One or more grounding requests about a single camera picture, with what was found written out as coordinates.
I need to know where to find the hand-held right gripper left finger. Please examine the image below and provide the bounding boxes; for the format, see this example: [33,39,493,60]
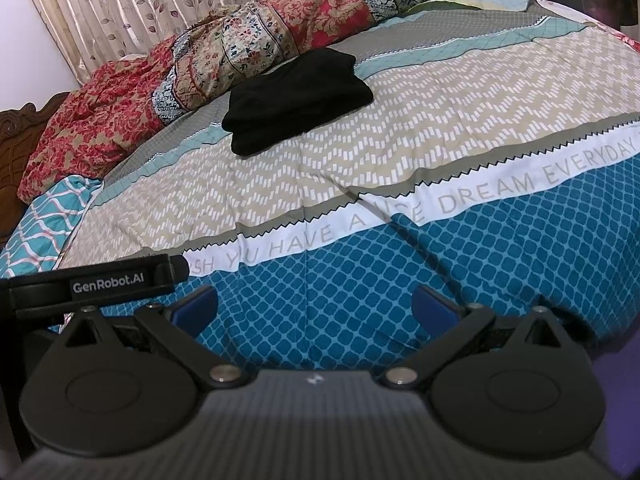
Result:
[52,285,244,389]

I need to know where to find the red floral white cloth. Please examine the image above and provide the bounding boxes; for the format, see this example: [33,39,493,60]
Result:
[602,22,640,53]

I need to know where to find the floral patchwork quilt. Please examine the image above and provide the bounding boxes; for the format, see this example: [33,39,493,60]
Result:
[17,0,527,207]

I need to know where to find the carved wooden headboard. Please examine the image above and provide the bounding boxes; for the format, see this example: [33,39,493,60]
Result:
[0,91,72,252]

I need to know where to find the leaf print beige curtain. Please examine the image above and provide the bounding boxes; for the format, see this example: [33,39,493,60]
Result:
[14,0,353,88]

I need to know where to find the teal wavy pattern pillow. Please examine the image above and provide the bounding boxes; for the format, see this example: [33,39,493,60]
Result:
[0,175,104,279]

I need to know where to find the black pants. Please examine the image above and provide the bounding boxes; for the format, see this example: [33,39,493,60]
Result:
[221,48,375,157]

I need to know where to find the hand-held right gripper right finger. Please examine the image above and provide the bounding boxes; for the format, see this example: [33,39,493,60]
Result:
[382,285,577,389]

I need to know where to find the patterned teal beige bedspread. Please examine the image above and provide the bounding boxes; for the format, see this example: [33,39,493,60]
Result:
[0,0,640,377]

